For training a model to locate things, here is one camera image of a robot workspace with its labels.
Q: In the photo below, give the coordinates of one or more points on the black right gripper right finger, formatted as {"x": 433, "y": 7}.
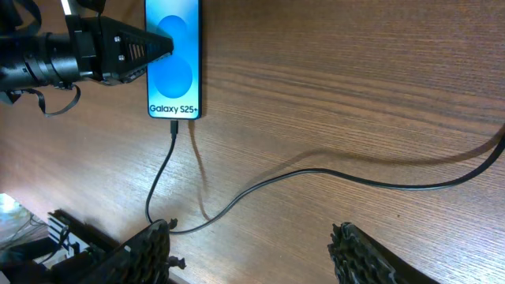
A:
{"x": 360, "y": 259}

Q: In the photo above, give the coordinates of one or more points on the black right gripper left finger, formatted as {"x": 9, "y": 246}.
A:
{"x": 144, "y": 258}

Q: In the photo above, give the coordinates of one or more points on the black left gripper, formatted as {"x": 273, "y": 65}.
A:
{"x": 94, "y": 48}

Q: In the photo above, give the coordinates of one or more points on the blue smartphone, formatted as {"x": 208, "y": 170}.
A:
{"x": 174, "y": 82}

